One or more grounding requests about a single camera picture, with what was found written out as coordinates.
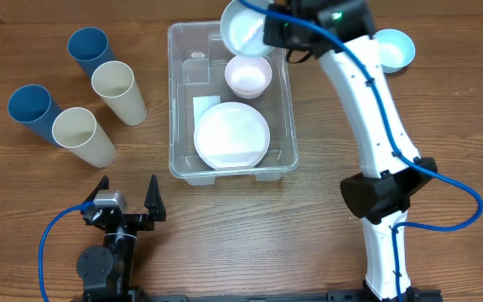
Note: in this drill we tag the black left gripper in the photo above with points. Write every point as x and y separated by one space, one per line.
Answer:
153 203

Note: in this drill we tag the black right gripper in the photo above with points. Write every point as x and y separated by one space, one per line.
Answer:
271 37

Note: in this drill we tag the pink bowl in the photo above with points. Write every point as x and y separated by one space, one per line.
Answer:
248 77

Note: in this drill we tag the light blue bowl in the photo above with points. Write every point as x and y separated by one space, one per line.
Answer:
396 50

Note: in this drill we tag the pink plate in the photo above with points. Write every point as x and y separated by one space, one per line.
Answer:
232 135

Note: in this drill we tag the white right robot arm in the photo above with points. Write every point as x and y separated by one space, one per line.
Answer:
341 36

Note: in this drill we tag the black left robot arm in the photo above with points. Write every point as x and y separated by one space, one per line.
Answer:
106 269

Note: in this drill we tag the beige cup front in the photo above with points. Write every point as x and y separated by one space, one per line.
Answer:
77 130

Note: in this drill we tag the beige cup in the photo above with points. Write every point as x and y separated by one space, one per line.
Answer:
77 130
115 83

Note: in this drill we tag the clear plastic storage bin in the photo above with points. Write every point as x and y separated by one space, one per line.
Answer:
197 62

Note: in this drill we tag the beige cup rear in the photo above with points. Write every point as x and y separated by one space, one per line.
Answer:
115 83

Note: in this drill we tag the dark blue cup front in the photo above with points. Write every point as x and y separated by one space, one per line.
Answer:
34 107

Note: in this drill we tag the dark blue cup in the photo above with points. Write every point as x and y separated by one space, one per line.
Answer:
34 107
90 48

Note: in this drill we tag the dark blue cup rear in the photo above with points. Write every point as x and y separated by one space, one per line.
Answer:
90 48

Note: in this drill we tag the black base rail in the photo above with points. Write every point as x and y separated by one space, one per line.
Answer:
350 295

